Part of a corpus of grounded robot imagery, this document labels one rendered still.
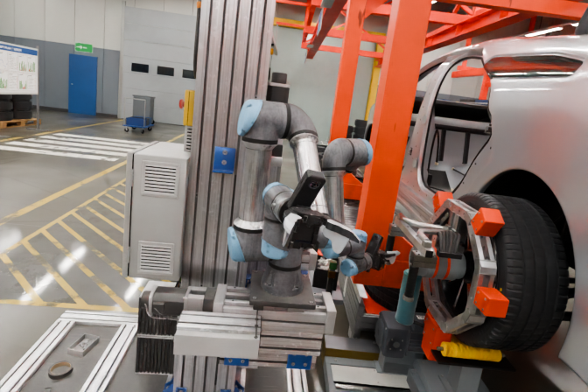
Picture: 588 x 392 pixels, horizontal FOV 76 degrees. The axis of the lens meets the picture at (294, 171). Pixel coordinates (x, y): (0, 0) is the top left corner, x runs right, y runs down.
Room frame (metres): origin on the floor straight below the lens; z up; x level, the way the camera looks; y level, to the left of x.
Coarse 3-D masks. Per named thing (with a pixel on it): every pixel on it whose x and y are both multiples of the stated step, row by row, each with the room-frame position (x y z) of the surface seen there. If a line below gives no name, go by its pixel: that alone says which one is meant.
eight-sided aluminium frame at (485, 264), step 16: (448, 208) 1.67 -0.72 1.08; (464, 208) 1.54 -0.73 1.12; (432, 240) 1.86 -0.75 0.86; (480, 240) 1.43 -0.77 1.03; (480, 256) 1.35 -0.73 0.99; (480, 272) 1.32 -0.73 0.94; (432, 288) 1.75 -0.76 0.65; (432, 304) 1.63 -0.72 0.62; (448, 320) 1.46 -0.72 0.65; (464, 320) 1.34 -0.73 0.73; (480, 320) 1.32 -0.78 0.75
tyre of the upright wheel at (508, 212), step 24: (504, 216) 1.43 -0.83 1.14; (528, 216) 1.44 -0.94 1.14; (504, 240) 1.36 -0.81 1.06; (528, 240) 1.35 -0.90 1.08; (552, 240) 1.37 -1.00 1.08; (504, 264) 1.32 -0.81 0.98; (528, 264) 1.30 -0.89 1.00; (552, 264) 1.31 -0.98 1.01; (504, 288) 1.29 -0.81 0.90; (528, 288) 1.27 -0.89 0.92; (552, 288) 1.28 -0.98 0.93; (528, 312) 1.27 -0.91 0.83; (552, 312) 1.27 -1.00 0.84; (456, 336) 1.52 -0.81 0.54; (480, 336) 1.36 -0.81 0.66; (504, 336) 1.29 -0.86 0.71; (528, 336) 1.30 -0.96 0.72; (552, 336) 1.29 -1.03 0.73
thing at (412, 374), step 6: (408, 372) 1.78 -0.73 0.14; (414, 372) 1.78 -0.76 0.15; (408, 378) 1.76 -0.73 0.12; (414, 378) 1.71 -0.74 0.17; (420, 378) 1.74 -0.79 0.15; (408, 384) 1.75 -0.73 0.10; (414, 384) 1.68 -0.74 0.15; (420, 384) 1.70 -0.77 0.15; (414, 390) 1.67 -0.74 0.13; (420, 390) 1.65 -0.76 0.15
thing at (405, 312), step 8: (408, 272) 1.69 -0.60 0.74; (416, 280) 1.66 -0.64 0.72; (416, 288) 1.66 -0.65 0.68; (400, 296) 1.70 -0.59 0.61; (416, 296) 1.67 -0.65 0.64; (400, 304) 1.69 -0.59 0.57; (408, 304) 1.66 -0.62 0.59; (400, 312) 1.68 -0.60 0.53; (408, 312) 1.66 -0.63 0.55; (400, 320) 1.67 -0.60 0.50; (408, 320) 1.66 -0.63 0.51
